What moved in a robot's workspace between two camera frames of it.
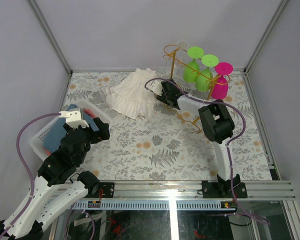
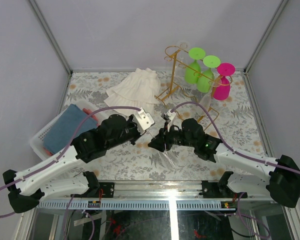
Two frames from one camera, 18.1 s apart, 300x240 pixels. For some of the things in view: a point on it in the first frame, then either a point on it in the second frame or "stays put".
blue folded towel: x=54 y=137 stays put
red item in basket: x=89 y=112 stays put
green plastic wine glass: x=191 y=70 stays put
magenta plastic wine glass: x=220 y=89 stays put
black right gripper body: x=164 y=98 -> x=173 y=137
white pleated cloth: x=129 y=97 stays put
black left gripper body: x=90 y=138 -> x=132 y=132
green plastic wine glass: x=204 y=79 stays put
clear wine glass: x=112 y=114 -> x=167 y=157
